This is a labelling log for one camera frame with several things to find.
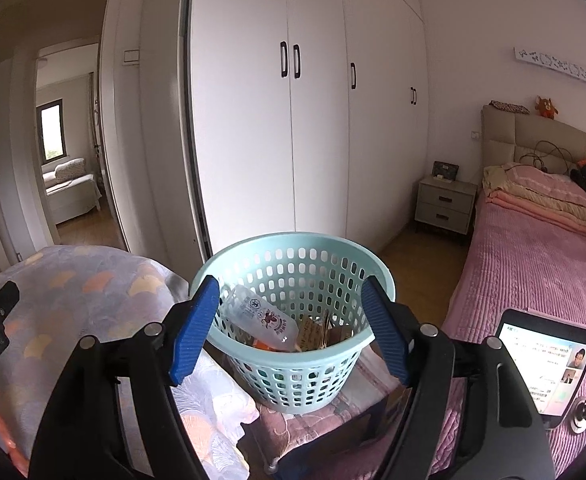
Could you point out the beige nightstand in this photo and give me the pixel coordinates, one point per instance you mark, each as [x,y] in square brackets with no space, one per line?
[445,210]

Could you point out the teal plastic laundry basket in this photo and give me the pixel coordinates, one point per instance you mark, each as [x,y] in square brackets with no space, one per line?
[293,385]

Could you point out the white light switch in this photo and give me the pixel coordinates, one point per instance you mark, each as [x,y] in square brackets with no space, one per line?
[131,56]

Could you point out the white wardrobe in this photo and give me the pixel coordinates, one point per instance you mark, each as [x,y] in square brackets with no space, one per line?
[313,110]

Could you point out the tablet with lit screen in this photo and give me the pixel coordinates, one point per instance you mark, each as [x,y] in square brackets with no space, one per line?
[548,360]

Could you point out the grey patterned blanket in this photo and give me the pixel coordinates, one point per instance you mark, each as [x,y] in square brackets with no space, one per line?
[73,290]

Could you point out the orange plush toy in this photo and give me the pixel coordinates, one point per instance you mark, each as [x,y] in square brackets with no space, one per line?
[546,107]

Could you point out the white sofa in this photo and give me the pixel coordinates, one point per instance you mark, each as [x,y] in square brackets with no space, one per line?
[70,190]

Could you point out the clear plastic bottle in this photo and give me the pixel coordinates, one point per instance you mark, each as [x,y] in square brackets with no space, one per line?
[260,317]

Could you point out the beige folded cloth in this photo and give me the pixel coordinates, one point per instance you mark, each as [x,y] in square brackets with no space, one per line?
[495,177]

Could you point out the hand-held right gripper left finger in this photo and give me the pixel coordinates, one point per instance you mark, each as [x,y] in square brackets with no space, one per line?
[193,332]

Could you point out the pink cushioned stool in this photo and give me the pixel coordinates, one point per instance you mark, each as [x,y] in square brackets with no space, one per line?
[318,425]

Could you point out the window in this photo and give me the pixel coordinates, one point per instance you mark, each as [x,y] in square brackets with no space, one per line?
[50,132]

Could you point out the brown cardboard carton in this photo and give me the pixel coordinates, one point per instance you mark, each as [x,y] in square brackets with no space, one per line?
[323,332]

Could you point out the person's left hand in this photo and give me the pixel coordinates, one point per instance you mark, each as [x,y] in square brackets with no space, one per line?
[4,427]

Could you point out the beige bed headboard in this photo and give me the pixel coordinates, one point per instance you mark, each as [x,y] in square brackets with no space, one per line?
[518,132]

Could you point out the leopard print pouch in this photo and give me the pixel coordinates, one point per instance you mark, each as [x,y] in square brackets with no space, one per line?
[508,107]

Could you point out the white wall decoration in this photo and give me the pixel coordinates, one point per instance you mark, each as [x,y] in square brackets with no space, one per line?
[563,65]

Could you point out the folded pink blanket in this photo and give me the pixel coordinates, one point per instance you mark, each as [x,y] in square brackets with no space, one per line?
[543,195]

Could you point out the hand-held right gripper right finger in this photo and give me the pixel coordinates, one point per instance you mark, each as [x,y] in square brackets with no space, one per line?
[384,332]

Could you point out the dark picture frame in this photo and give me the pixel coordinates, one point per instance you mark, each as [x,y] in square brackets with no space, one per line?
[445,170]

